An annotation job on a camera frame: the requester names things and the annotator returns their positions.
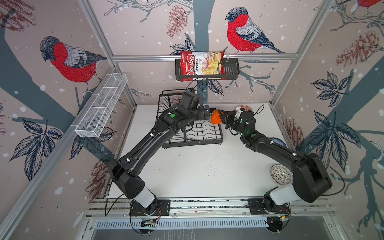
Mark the black wall basket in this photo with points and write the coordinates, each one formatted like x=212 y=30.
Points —
x=230 y=67

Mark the red cassava chips bag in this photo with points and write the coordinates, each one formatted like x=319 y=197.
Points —
x=202 y=63

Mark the blue white floral bowl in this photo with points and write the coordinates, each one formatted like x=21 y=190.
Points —
x=278 y=141

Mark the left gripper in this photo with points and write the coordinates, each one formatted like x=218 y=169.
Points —
x=202 y=116

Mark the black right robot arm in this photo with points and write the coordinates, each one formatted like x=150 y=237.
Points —
x=310 y=177

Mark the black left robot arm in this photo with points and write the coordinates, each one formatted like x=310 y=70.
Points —
x=125 y=171

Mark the black wire dish rack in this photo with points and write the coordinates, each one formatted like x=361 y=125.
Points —
x=200 y=132

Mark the aluminium front rail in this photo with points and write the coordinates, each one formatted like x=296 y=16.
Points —
x=210 y=207

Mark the white lattice patterned bowl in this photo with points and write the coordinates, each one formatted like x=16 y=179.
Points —
x=281 y=175

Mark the red patterned bowl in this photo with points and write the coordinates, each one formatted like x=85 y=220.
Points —
x=245 y=107

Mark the white mesh wall shelf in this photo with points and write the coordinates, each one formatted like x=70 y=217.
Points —
x=99 y=112

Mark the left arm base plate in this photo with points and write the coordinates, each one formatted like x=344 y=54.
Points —
x=156 y=208

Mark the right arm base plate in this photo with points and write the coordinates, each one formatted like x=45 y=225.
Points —
x=259 y=206

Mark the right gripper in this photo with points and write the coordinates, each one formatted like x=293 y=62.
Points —
x=227 y=116

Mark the orange plastic bowl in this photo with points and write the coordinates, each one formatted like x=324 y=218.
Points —
x=216 y=117

